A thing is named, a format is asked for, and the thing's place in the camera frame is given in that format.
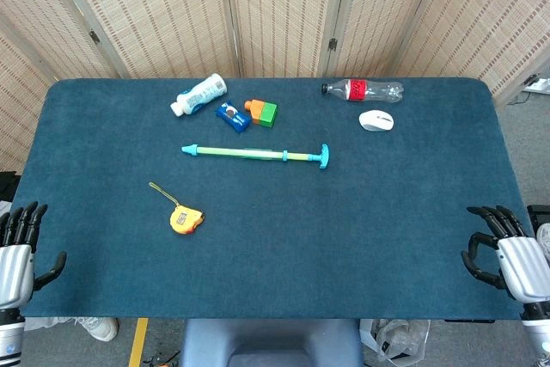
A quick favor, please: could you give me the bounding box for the white sneaker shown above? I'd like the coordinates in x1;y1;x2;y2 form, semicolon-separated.
75;317;119;342

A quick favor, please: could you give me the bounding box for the white blue plastic bottle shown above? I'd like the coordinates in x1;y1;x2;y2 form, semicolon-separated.
170;73;228;118

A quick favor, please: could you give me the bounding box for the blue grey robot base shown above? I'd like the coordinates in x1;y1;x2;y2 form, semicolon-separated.
179;318;365;367

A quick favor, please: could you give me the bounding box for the teal green water squirter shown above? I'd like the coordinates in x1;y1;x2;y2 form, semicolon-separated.
180;143;331;170

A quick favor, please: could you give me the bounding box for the orange green toy block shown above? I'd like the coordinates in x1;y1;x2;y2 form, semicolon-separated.
244;99;278;129

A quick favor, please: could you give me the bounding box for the white computer mouse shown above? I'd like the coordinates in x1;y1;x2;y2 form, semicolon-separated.
358;109;395;132

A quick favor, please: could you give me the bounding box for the blue felt table cover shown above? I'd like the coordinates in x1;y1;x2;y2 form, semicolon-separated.
0;77;530;321

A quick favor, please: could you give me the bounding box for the yellow tape measure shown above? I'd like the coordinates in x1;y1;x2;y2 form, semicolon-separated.
149;181;206;236

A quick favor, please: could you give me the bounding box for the black box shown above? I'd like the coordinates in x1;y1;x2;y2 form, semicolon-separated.
527;205;550;235

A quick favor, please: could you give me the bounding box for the clear plastic bag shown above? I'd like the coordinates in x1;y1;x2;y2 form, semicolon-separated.
359;318;431;363

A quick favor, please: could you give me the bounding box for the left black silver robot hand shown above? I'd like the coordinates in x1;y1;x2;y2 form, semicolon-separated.
0;201;68;310

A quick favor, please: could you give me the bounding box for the blue cookie packet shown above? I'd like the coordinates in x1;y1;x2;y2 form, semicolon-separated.
215;101;253;134

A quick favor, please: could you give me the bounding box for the black bag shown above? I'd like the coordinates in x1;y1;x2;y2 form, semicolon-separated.
0;171;21;204

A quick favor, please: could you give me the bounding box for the white power strip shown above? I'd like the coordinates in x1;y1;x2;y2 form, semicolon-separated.
522;77;550;95

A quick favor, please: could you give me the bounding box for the clear red-label soda bottle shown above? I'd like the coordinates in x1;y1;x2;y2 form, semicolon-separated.
321;78;405;104

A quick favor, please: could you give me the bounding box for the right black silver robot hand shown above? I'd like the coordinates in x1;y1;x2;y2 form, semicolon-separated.
461;205;550;303

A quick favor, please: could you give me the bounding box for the woven bamboo folding screen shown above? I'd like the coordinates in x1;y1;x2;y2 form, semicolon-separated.
0;0;550;174

